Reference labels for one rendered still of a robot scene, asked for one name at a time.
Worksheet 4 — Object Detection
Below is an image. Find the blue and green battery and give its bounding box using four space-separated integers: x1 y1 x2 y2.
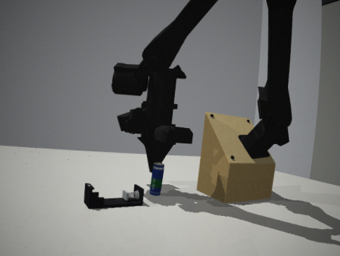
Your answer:
150 162 164 196

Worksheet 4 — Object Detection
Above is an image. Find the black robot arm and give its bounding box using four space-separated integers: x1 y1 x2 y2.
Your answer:
112 0 296 159

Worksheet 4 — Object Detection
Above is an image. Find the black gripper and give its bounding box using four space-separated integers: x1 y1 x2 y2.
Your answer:
129 96 193 172

